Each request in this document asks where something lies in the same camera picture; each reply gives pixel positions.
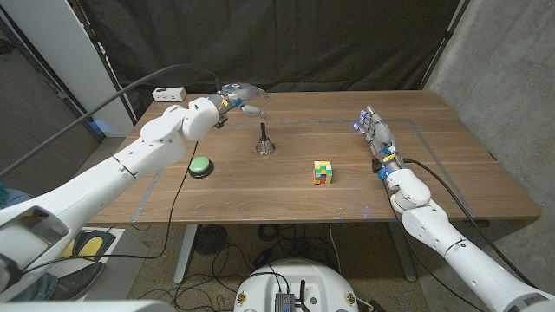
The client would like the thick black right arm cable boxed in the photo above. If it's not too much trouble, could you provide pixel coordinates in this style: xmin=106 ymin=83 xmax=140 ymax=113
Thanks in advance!
xmin=402 ymin=158 xmax=537 ymax=288

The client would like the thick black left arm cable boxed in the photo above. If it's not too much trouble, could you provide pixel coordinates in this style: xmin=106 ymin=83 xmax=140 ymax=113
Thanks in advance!
xmin=0 ymin=63 xmax=223 ymax=177

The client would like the grey table leg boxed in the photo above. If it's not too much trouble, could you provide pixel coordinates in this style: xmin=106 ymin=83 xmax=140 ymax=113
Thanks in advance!
xmin=387 ymin=220 xmax=418 ymax=283

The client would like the black backdrop stand pole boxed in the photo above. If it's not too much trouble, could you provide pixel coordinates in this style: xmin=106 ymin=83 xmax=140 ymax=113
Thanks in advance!
xmin=419 ymin=0 xmax=472 ymax=90
xmin=69 ymin=0 xmax=138 ymax=125

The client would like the green push button black base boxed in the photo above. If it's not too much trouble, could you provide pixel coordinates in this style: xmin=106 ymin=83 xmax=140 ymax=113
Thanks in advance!
xmin=187 ymin=156 xmax=215 ymax=179

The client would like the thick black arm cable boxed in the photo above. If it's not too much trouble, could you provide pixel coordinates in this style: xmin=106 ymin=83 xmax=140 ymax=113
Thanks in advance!
xmin=0 ymin=63 xmax=223 ymax=177
xmin=402 ymin=158 xmax=537 ymax=288

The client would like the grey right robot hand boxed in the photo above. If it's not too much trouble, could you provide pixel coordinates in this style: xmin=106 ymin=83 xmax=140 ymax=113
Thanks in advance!
xmin=353 ymin=105 xmax=401 ymax=166

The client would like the white power strip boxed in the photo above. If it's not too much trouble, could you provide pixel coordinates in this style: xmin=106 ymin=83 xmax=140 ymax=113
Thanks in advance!
xmin=151 ymin=86 xmax=188 ymax=103

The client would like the grey electronics box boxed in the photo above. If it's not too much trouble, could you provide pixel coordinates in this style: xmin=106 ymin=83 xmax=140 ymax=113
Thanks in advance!
xmin=274 ymin=292 xmax=297 ymax=312

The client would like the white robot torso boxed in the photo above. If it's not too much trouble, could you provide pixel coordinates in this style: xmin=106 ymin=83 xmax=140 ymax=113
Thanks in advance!
xmin=233 ymin=258 xmax=360 ymax=312

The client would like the white table leg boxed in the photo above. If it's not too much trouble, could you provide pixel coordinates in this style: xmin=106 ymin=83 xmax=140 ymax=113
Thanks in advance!
xmin=173 ymin=224 xmax=199 ymax=285

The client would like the white floor platform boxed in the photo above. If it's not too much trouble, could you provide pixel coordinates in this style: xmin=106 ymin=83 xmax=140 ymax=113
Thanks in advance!
xmin=42 ymin=227 xmax=151 ymax=302

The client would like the black backdrop cloth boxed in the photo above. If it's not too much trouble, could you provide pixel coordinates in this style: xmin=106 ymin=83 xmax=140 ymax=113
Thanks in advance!
xmin=69 ymin=0 xmax=472 ymax=120

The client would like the multicoloured puzzle cube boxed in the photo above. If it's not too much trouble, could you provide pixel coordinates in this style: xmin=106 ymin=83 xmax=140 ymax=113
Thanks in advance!
xmin=312 ymin=160 xmax=334 ymax=185

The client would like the black power adapter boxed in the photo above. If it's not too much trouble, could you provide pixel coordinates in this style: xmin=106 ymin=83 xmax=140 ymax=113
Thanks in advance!
xmin=253 ymin=250 xmax=273 ymax=268

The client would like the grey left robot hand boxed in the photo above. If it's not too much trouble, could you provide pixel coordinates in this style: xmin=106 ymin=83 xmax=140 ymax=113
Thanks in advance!
xmin=215 ymin=81 xmax=271 ymax=120

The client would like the silver handbell with black handle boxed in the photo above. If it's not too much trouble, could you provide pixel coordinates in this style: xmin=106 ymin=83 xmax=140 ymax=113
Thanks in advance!
xmin=255 ymin=122 xmax=276 ymax=156

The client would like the white board panel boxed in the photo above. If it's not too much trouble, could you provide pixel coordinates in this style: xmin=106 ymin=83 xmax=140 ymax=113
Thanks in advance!
xmin=0 ymin=0 xmax=135 ymax=138

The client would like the round black fan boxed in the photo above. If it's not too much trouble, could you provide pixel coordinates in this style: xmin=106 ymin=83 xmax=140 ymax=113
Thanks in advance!
xmin=193 ymin=224 xmax=229 ymax=257

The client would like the thin black left wrist cable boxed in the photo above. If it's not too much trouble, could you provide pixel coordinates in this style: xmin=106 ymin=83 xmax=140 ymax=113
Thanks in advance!
xmin=21 ymin=140 xmax=199 ymax=276

